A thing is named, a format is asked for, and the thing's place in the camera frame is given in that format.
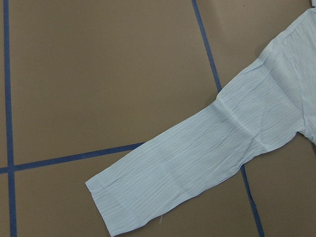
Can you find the light blue button-up shirt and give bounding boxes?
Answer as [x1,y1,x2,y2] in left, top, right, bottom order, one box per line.
[86,8,316,237]

